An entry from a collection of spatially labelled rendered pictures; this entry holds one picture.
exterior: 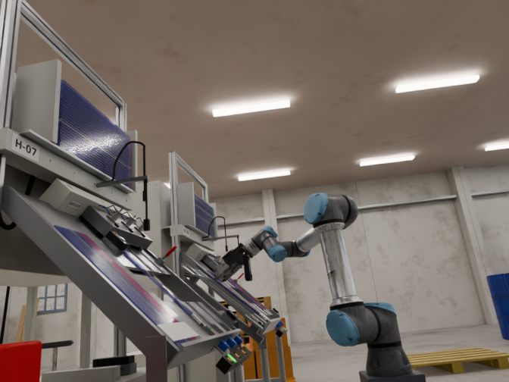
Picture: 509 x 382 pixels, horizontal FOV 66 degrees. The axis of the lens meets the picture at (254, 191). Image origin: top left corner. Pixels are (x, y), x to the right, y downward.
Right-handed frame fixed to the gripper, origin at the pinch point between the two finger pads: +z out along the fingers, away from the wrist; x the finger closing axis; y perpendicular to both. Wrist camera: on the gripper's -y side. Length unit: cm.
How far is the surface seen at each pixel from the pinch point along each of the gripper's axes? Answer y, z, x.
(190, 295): -0.5, 9.4, 18.5
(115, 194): 54, 8, 29
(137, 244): 27.6, 12.1, 30.6
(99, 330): 280, 463, -792
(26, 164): 52, 12, 79
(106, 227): 30, 11, 55
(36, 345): -14, 9, 118
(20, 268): 34, 40, 62
